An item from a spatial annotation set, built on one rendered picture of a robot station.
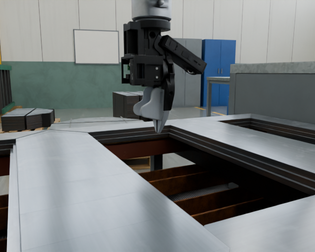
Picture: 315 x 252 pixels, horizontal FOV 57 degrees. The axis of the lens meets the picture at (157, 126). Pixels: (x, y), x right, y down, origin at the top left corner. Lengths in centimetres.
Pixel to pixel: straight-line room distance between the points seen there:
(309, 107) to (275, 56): 971
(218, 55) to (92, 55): 362
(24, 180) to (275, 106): 95
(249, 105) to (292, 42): 998
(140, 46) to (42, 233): 35
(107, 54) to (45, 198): 823
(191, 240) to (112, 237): 8
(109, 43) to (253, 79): 752
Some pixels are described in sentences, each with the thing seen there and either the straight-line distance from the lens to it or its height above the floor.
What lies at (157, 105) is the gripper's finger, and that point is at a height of 95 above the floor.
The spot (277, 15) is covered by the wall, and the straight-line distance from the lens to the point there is 1092.
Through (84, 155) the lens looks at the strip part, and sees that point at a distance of 61.
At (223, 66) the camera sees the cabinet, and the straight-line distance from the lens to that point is 902.
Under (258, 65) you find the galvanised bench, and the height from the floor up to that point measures 104.
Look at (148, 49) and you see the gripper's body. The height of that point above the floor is 106.
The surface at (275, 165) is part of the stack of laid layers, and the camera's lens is 61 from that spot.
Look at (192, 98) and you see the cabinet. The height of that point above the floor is 25.
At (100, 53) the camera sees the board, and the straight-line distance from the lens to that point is 858.
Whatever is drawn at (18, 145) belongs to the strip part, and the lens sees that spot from 74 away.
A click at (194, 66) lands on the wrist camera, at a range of 60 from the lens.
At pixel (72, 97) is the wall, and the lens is 858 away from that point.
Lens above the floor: 101
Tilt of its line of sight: 10 degrees down
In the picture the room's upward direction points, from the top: straight up
